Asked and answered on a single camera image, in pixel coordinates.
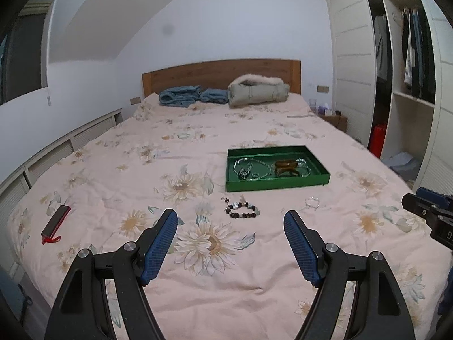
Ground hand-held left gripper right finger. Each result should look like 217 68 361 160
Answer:
283 210 416 340

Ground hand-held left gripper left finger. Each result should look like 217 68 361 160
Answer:
44 208 178 340

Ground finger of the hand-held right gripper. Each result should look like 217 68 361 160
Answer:
401 193 441 226
416 188 453 209

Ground dark beaded bracelet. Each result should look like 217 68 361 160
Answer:
222 197 262 220

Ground green tray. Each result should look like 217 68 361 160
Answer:
225 145 331 193

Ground thin silver bangle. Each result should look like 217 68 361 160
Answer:
292 156 313 179

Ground silver chain necklace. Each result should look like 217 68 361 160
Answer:
233 156 274 182

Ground light blue cloth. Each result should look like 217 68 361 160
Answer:
383 152 422 178

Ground bed with floral cover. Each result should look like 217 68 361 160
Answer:
7 92 447 340

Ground red box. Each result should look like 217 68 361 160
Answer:
368 123 387 159

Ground wooden nightstand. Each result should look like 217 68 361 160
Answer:
320 113 348 132

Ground dark hanging clothes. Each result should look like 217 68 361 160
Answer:
412 6 437 100

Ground striped hanging shirt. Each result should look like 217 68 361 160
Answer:
403 9 415 86

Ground blue blanket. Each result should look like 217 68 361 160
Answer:
159 85 229 108

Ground grey hanging garment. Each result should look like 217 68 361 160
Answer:
373 14 390 79

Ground white wardrobe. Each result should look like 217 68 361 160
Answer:
323 0 453 201

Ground grey jacket with fur trim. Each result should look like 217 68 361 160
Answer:
227 74 291 108

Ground wooden headboard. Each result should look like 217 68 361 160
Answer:
142 59 302 99

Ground dark window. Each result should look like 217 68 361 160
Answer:
0 1 54 104

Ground black case with red strap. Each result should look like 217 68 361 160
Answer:
40 205 72 245

